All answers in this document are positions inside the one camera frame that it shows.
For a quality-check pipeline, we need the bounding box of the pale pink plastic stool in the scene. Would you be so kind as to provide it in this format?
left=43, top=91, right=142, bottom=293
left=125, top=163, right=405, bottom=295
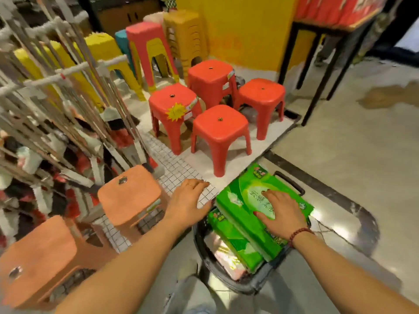
left=143, top=11, right=168, bottom=25

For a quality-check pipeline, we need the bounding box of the red plastic stool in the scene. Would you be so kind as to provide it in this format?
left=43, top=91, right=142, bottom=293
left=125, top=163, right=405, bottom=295
left=233, top=78, right=286, bottom=141
left=191, top=104, right=253, bottom=178
left=187, top=59, right=238, bottom=110

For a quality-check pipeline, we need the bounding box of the white display platform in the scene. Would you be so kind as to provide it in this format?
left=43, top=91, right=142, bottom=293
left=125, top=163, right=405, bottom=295
left=124, top=77, right=301, bottom=194

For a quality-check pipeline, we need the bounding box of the yellow star sticker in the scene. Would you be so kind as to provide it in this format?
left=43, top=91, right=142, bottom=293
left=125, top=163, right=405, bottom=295
left=166, top=102, right=188, bottom=122

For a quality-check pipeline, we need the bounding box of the person's left forearm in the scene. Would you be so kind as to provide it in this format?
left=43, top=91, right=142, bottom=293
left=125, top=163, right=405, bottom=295
left=55, top=218, right=194, bottom=314

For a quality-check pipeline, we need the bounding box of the person's grey trouser leg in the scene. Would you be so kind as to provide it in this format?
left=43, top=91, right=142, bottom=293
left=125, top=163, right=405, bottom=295
left=163, top=258, right=230, bottom=314

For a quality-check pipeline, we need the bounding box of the teal plastic stool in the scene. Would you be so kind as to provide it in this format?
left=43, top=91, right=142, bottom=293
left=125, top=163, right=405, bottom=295
left=114, top=29, right=137, bottom=76

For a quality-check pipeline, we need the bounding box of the orange plastic stool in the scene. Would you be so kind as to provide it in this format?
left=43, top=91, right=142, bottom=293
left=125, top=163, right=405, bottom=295
left=97, top=165, right=169, bottom=244
left=0, top=215, right=118, bottom=310

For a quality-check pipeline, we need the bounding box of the white wire grid panel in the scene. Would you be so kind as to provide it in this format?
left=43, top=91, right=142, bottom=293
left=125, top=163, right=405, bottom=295
left=91, top=130, right=219, bottom=254

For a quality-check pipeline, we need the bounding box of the person's right hand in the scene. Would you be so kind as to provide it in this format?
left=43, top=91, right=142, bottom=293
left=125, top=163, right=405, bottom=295
left=254, top=189, right=310, bottom=241

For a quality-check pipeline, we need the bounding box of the rack of hanging mops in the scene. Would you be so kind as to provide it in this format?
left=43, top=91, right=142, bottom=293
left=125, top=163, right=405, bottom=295
left=0, top=0, right=165, bottom=247

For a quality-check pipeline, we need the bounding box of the person's right forearm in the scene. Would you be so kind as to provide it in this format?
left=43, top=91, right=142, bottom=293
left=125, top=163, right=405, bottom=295
left=291, top=229, right=419, bottom=314

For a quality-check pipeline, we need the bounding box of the tall yellow plastic stool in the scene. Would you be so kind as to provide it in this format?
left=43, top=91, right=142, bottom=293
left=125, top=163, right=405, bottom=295
left=73, top=32, right=146, bottom=102
left=13, top=40, right=105, bottom=112

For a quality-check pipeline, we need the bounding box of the tall pink plastic stool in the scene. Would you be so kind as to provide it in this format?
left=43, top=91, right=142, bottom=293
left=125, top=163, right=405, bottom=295
left=125, top=21, right=180, bottom=94

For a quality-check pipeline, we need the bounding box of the stack of mustard stools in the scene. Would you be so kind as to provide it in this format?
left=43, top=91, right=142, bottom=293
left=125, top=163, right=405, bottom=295
left=163, top=9, right=209, bottom=84

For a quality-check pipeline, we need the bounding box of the large green tissue pack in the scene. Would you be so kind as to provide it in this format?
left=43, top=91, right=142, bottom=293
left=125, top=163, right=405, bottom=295
left=214, top=163, right=314, bottom=262

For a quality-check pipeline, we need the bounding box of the dark red bead bracelet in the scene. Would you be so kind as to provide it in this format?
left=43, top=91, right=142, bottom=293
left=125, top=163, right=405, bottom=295
left=288, top=227, right=315, bottom=248

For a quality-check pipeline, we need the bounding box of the person's left hand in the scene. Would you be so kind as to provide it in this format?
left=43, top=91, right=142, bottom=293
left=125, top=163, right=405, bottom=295
left=164, top=179, right=213, bottom=231

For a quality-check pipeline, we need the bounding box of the row of red packets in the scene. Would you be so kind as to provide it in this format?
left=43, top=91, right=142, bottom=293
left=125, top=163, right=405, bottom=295
left=294, top=0, right=391, bottom=30

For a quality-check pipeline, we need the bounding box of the small green tissue pack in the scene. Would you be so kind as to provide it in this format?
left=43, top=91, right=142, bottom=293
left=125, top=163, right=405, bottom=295
left=206, top=208, right=266, bottom=274

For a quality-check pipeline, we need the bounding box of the black shopping basket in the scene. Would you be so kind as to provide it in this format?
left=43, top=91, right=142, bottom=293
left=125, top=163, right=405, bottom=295
left=192, top=171, right=312, bottom=295

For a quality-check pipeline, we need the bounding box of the black metal frame table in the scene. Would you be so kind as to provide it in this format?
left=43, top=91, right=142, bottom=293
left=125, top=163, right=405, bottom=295
left=277, top=9, right=384, bottom=127

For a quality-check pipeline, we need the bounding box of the silver white packet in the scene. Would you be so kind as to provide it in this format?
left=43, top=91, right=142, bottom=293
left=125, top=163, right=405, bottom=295
left=203, top=230, right=247, bottom=281

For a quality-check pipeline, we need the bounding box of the red stool with star sticker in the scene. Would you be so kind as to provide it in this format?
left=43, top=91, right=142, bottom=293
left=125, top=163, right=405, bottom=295
left=148, top=82, right=203, bottom=156

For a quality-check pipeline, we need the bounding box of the brown wooden cabinet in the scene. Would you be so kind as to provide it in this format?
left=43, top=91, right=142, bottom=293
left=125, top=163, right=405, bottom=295
left=77, top=0, right=163, bottom=37

